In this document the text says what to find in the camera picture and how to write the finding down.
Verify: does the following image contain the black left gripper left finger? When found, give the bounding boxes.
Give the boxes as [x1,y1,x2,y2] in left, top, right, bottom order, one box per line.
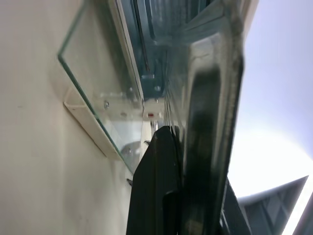
[126,125,183,235]

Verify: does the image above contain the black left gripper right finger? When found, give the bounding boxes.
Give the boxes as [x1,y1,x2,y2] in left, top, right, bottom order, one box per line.
[218,176,253,235]

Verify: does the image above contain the grey patterned triangular panel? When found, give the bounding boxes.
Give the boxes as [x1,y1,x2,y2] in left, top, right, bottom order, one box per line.
[237,175,309,235]

